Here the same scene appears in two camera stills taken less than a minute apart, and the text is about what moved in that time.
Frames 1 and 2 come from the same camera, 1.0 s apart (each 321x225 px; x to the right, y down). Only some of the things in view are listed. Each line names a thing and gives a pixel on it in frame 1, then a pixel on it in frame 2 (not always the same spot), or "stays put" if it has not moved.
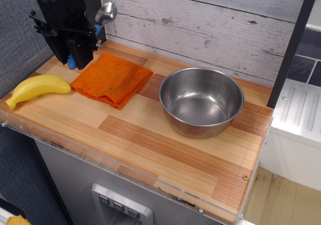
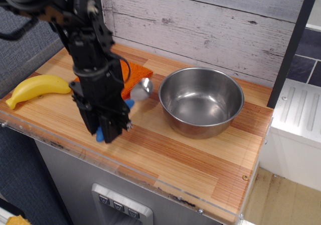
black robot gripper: x=61 y=16 to x=100 y=92
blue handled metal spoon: x=105 y=13 to x=142 y=89
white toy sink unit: x=292 y=146 stays put
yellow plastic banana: x=36 y=85 stays put
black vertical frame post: x=293 y=45 stays put
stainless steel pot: x=200 y=102 stays put
